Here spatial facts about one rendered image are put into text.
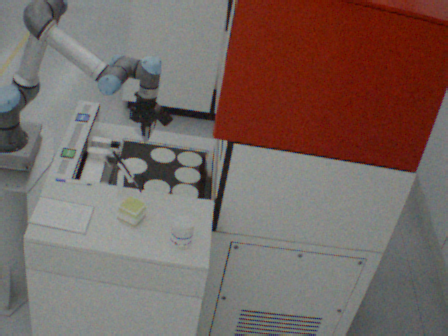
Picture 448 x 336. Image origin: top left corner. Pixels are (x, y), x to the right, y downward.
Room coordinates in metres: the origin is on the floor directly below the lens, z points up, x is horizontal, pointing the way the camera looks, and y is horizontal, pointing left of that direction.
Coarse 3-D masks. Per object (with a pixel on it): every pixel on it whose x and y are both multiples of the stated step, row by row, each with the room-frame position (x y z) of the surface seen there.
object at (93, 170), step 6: (108, 150) 2.10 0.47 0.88; (90, 162) 2.00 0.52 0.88; (96, 162) 2.00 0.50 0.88; (102, 162) 2.01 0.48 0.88; (84, 168) 1.95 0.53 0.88; (90, 168) 1.96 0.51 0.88; (96, 168) 1.97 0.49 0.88; (102, 168) 1.97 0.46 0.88; (84, 174) 1.91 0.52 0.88; (90, 174) 1.92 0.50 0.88; (96, 174) 1.93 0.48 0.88; (102, 174) 1.95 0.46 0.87; (84, 180) 1.88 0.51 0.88; (90, 180) 1.88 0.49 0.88; (96, 180) 1.89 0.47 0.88
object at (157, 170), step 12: (132, 144) 2.15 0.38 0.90; (144, 144) 2.16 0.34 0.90; (120, 156) 2.05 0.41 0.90; (132, 156) 2.06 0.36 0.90; (144, 156) 2.08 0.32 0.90; (204, 156) 2.16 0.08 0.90; (156, 168) 2.02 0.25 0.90; (168, 168) 2.03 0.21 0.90; (192, 168) 2.06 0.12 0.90; (204, 168) 2.08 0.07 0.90; (144, 180) 1.93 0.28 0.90; (168, 180) 1.96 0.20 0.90
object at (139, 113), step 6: (138, 96) 2.05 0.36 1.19; (138, 102) 2.06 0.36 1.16; (144, 102) 2.06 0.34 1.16; (150, 102) 2.03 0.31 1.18; (132, 108) 2.05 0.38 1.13; (138, 108) 2.06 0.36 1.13; (144, 108) 2.05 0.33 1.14; (132, 114) 2.06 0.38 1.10; (138, 114) 2.04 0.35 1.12; (144, 114) 2.04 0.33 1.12; (150, 114) 2.04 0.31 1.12; (132, 120) 2.05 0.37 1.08; (138, 120) 2.04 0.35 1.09; (150, 120) 2.05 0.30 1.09
